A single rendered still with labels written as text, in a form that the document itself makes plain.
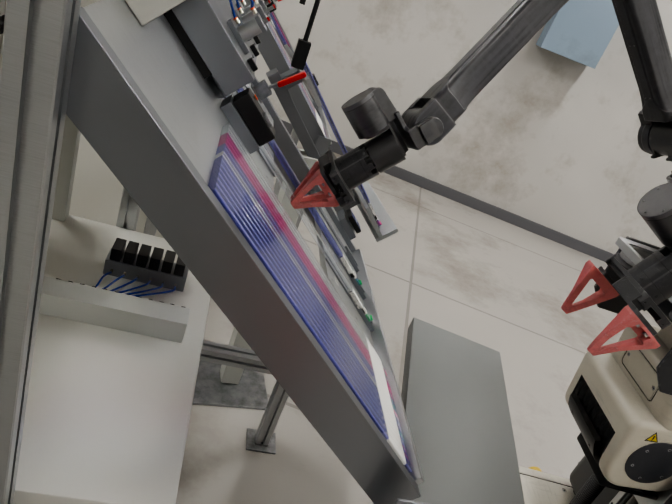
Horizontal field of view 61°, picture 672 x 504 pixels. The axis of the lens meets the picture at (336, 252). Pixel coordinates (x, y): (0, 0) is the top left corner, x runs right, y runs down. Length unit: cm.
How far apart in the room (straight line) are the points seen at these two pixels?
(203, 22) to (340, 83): 361
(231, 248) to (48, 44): 24
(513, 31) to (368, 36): 337
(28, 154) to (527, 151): 416
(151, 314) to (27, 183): 57
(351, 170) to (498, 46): 31
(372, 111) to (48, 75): 53
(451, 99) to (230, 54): 35
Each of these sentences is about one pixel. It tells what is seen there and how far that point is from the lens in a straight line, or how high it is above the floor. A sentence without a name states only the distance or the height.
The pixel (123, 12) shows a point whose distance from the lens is 68.
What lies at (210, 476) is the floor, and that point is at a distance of 171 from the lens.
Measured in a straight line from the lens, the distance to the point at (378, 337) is 110.
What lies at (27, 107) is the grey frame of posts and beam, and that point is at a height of 113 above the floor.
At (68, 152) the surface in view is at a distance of 131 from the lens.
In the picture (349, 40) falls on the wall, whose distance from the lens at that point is 438.
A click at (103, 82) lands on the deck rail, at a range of 54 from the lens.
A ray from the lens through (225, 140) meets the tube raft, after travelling 73.
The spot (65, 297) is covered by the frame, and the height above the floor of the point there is 66.
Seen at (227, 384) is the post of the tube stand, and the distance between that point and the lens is 195.
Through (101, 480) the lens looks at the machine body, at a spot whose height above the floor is 62.
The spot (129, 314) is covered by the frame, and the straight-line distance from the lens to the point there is 107.
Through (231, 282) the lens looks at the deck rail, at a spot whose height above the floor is 99.
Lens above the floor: 131
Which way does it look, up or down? 26 degrees down
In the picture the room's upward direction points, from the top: 22 degrees clockwise
